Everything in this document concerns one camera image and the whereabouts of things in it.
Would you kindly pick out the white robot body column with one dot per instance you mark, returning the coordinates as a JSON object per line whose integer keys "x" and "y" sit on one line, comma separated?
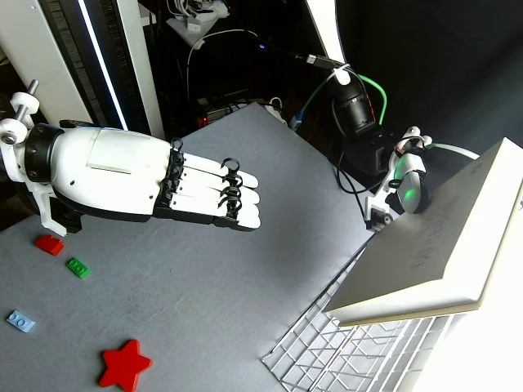
{"x": 61, "y": 49}

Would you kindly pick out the white curved panel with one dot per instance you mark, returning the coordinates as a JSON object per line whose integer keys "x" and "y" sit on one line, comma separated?
{"x": 327, "y": 28}

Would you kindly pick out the grey table cloth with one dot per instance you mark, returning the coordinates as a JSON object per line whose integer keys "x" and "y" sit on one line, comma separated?
{"x": 204, "y": 286}

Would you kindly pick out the green toy block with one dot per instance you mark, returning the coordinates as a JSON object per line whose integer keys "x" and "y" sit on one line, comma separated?
{"x": 78, "y": 268}

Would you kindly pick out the beige panel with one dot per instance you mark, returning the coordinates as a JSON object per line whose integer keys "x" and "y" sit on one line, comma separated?
{"x": 429, "y": 245}

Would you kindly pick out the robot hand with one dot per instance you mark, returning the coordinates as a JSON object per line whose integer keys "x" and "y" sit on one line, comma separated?
{"x": 114, "y": 171}
{"x": 410, "y": 188}

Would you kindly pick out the light blue toy block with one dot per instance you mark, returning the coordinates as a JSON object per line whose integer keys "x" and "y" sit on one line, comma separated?
{"x": 20, "y": 321}

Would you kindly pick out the red toy block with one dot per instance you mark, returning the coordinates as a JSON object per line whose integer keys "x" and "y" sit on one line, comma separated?
{"x": 49, "y": 245}

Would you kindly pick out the white plastic clutter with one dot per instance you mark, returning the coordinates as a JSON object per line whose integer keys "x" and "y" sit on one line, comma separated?
{"x": 192, "y": 24}

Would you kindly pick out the red star toy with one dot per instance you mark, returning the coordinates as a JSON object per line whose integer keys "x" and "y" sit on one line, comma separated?
{"x": 122, "y": 363}

